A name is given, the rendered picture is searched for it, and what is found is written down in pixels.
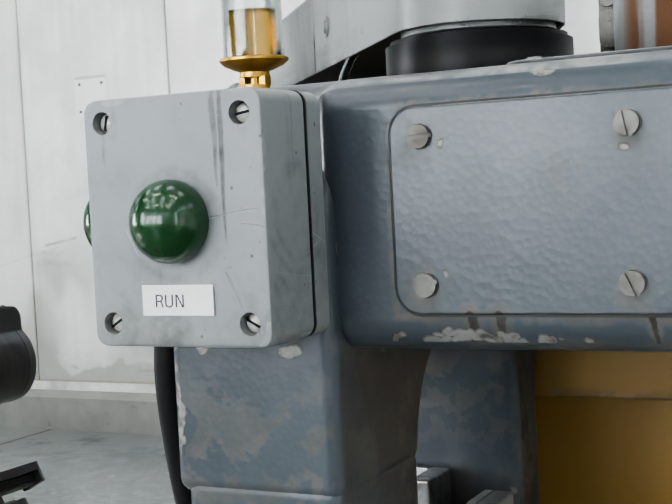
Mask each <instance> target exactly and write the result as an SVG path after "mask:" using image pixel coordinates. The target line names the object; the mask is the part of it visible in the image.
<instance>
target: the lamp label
mask: <svg viewBox="0 0 672 504"><path fill-rule="evenodd" d="M142 297H143V315H144V316H214V303H213V285H212V284H208V285H142Z"/></svg>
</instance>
